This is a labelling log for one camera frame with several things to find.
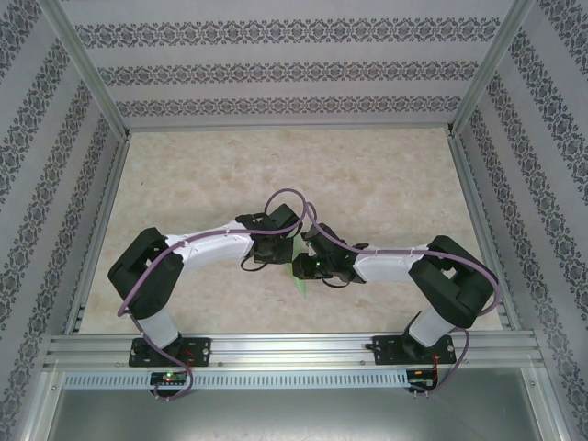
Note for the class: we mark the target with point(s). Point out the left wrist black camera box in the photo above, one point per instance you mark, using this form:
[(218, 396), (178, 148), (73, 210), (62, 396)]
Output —
[(282, 218)]

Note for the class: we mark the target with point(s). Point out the grey metal shelf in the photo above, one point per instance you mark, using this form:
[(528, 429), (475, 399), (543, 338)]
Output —
[(294, 415)]

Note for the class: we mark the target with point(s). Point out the black board with green light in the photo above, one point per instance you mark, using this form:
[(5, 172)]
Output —
[(161, 379)]

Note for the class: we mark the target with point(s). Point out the thin aluminium wall rail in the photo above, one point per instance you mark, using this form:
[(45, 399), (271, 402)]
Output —
[(289, 126)]

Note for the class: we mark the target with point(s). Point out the aluminium mounting rail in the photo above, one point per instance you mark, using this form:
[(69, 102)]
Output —
[(294, 349)]

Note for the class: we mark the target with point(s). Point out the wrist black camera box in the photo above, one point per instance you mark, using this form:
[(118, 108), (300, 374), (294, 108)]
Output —
[(282, 218), (324, 239)]

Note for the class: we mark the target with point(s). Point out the aluminium frame post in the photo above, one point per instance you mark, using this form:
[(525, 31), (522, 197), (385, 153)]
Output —
[(488, 69), (87, 69)]

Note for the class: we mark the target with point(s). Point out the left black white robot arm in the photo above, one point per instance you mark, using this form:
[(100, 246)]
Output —
[(216, 255)]

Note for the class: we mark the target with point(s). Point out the green paper sheet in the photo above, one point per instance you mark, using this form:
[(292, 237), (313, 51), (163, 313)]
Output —
[(301, 287)]

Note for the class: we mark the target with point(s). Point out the aluminium side rail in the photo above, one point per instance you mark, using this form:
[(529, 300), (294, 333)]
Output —
[(478, 211), (98, 229)]

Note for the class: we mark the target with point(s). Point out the black board with orange label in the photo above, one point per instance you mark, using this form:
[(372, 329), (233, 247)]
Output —
[(420, 374)]

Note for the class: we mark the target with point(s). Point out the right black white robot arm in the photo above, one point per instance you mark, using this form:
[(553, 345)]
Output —
[(381, 268)]

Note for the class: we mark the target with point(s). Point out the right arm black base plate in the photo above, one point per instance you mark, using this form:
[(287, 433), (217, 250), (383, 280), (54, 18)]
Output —
[(386, 349)]

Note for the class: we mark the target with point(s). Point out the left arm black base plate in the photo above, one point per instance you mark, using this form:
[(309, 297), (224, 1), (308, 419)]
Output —
[(200, 349)]

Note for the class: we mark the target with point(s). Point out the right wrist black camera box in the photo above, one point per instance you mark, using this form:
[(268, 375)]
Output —
[(324, 239)]

